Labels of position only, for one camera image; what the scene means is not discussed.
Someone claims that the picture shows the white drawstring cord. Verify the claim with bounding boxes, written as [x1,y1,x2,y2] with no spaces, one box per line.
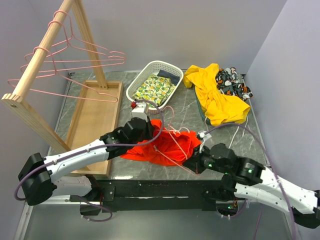
[204,117,250,155]

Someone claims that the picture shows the dark navy garment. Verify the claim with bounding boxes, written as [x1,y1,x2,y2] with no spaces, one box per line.
[157,69,180,86]

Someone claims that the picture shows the orange mesh shorts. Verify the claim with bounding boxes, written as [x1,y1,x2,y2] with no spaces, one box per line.
[120,127,201,167]

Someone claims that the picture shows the black white orange patterned garment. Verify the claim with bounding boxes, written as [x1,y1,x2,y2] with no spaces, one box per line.
[215,67,253,102]

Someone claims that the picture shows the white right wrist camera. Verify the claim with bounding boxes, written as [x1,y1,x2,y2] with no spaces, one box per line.
[197,131,212,153]

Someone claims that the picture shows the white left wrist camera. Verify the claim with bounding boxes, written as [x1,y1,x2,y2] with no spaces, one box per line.
[131,101,149,122]

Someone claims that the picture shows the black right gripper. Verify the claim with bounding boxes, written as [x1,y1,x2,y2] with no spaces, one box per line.
[181,143,230,174]

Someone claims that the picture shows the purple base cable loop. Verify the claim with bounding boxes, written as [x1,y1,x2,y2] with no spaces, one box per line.
[74,197,113,223]

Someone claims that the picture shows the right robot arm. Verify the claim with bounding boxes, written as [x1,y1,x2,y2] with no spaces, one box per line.
[183,143,320,229]

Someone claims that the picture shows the white plastic laundry basket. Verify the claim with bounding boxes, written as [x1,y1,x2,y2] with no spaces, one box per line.
[126,60,184,110]

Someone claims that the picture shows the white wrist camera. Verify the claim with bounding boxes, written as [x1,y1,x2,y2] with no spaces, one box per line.
[131,101,149,122]
[197,131,212,153]

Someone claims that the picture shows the lemon print garment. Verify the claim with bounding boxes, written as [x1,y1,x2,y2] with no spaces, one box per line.
[131,74,176,107]

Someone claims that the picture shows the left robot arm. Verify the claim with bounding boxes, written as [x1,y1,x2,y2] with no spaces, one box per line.
[18,116,154,206]

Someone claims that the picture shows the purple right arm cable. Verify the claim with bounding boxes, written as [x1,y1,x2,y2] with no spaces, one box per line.
[204,122,298,240]

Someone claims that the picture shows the pink wire hanger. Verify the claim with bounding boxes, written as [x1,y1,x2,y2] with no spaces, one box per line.
[153,105,201,176]
[7,53,119,103]
[48,10,127,66]
[36,46,123,79]

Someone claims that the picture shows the yellow garment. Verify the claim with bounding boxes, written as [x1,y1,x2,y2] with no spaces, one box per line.
[183,63,251,127]

